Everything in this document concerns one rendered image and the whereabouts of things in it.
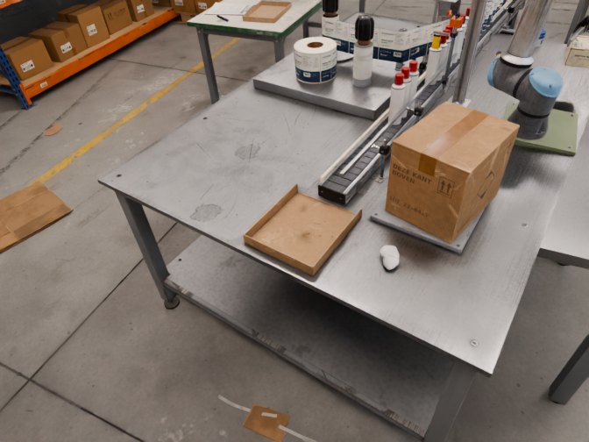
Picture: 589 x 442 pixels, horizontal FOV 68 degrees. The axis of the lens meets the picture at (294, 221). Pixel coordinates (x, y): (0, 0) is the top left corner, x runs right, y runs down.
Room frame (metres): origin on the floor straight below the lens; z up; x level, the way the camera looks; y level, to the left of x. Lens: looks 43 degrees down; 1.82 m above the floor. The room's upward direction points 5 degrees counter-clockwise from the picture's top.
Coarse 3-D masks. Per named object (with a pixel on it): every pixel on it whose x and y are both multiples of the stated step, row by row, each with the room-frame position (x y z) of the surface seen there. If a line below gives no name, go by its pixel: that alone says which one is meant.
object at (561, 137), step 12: (552, 120) 1.50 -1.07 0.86; (564, 120) 1.49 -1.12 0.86; (576, 120) 1.49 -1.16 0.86; (552, 132) 1.42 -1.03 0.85; (564, 132) 1.42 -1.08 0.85; (576, 132) 1.41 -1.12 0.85; (516, 144) 1.39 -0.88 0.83; (528, 144) 1.38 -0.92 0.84; (540, 144) 1.36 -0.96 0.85; (552, 144) 1.35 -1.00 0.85; (564, 144) 1.35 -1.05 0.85; (576, 144) 1.34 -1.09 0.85
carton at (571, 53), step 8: (576, 40) 1.85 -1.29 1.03; (584, 40) 1.85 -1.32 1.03; (568, 48) 1.85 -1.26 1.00; (576, 48) 1.77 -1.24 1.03; (584, 48) 1.77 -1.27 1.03; (568, 56) 1.78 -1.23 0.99; (576, 56) 1.77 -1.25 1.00; (584, 56) 1.75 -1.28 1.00; (568, 64) 1.78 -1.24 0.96; (576, 64) 1.76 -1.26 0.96; (584, 64) 1.75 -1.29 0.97
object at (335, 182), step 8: (456, 64) 2.04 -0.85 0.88; (424, 80) 1.90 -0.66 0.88; (432, 88) 1.81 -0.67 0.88; (424, 96) 1.74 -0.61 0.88; (416, 104) 1.68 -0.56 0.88; (408, 112) 1.62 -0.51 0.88; (384, 120) 1.57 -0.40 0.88; (376, 128) 1.51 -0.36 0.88; (392, 128) 1.51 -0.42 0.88; (400, 128) 1.50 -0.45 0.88; (384, 136) 1.45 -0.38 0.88; (392, 136) 1.45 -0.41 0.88; (376, 144) 1.40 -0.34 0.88; (368, 152) 1.35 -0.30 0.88; (376, 152) 1.35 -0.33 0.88; (344, 160) 1.31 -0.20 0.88; (360, 160) 1.30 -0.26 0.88; (368, 160) 1.30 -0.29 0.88; (352, 168) 1.26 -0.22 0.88; (360, 168) 1.26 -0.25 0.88; (336, 176) 1.22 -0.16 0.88; (344, 176) 1.22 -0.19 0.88; (352, 176) 1.21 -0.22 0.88; (328, 184) 1.18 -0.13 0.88; (336, 184) 1.18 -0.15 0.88; (344, 184) 1.17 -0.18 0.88
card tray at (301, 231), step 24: (288, 192) 1.17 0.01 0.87; (264, 216) 1.06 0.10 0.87; (288, 216) 1.09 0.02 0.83; (312, 216) 1.08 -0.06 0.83; (336, 216) 1.07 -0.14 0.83; (360, 216) 1.05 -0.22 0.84; (264, 240) 0.98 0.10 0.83; (288, 240) 0.97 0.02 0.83; (312, 240) 0.96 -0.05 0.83; (336, 240) 0.93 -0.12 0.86; (288, 264) 0.87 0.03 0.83; (312, 264) 0.86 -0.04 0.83
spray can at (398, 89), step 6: (396, 78) 1.54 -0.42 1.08; (402, 78) 1.53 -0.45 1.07; (396, 84) 1.54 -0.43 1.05; (402, 84) 1.54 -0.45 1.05; (396, 90) 1.52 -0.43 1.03; (402, 90) 1.52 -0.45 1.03; (396, 96) 1.52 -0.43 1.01; (402, 96) 1.53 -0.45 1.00; (390, 102) 1.54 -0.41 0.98; (396, 102) 1.52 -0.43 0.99; (402, 102) 1.53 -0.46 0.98; (390, 108) 1.54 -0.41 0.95; (396, 108) 1.52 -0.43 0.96; (390, 114) 1.54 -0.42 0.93; (396, 120) 1.52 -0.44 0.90
